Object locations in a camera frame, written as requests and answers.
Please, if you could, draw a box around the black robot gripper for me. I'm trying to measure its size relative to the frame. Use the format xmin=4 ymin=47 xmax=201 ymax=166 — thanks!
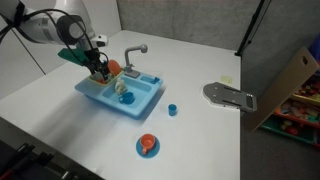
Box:
xmin=84 ymin=48 xmax=109 ymax=81

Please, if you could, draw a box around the small blue cup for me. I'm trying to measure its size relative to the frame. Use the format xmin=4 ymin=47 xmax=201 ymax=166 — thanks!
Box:
xmin=168 ymin=104 xmax=177 ymax=116

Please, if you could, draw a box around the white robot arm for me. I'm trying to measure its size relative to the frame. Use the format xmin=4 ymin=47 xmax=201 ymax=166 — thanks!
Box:
xmin=0 ymin=0 xmax=110 ymax=81

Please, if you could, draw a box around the orange plate in rack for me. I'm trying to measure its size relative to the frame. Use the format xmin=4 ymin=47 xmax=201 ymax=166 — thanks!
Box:
xmin=108 ymin=59 xmax=122 ymax=76

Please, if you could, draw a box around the grey toy faucet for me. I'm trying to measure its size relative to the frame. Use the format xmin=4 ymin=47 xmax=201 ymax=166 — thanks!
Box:
xmin=123 ymin=43 xmax=148 ymax=79

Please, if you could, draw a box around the blue toy sink basin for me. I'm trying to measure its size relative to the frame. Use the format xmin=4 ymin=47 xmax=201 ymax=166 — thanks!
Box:
xmin=75 ymin=73 xmax=163 ymax=118

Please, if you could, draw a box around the blue mug in sink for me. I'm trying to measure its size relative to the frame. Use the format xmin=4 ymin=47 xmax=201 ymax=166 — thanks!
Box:
xmin=118 ymin=92 xmax=135 ymax=104

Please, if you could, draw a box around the orange mug on saucer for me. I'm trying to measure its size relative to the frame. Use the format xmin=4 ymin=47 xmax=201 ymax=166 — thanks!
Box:
xmin=140 ymin=134 xmax=155 ymax=155

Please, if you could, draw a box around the blue saucer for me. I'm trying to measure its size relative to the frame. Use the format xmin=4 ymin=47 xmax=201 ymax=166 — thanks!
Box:
xmin=135 ymin=138 xmax=161 ymax=159

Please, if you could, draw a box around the black equipment at table edge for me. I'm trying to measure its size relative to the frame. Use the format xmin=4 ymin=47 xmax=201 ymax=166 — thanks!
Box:
xmin=0 ymin=141 xmax=103 ymax=180

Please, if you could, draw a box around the grey metal mounting plate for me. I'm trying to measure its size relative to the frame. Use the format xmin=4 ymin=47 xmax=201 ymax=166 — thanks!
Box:
xmin=202 ymin=82 xmax=257 ymax=112

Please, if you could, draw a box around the black tripod pole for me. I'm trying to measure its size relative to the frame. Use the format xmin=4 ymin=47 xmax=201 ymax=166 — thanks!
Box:
xmin=235 ymin=0 xmax=272 ymax=57

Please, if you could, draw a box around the wooden toy shelf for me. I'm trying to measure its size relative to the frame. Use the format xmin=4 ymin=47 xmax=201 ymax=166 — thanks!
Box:
xmin=244 ymin=35 xmax=320 ymax=147

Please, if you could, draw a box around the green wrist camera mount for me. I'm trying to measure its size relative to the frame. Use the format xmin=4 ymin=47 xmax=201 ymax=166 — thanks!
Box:
xmin=58 ymin=48 xmax=88 ymax=66

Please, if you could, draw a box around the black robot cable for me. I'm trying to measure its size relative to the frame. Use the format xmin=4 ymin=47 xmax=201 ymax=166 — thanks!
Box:
xmin=0 ymin=8 xmax=101 ymax=74

